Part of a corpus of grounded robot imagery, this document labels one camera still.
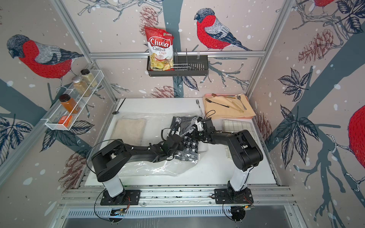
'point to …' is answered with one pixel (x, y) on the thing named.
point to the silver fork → (197, 103)
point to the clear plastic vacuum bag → (153, 128)
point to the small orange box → (66, 120)
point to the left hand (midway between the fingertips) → (185, 138)
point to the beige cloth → (130, 130)
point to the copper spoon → (215, 95)
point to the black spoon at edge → (117, 112)
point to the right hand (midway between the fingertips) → (189, 135)
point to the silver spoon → (239, 97)
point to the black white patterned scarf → (182, 124)
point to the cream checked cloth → (233, 125)
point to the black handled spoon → (209, 100)
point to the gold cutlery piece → (240, 109)
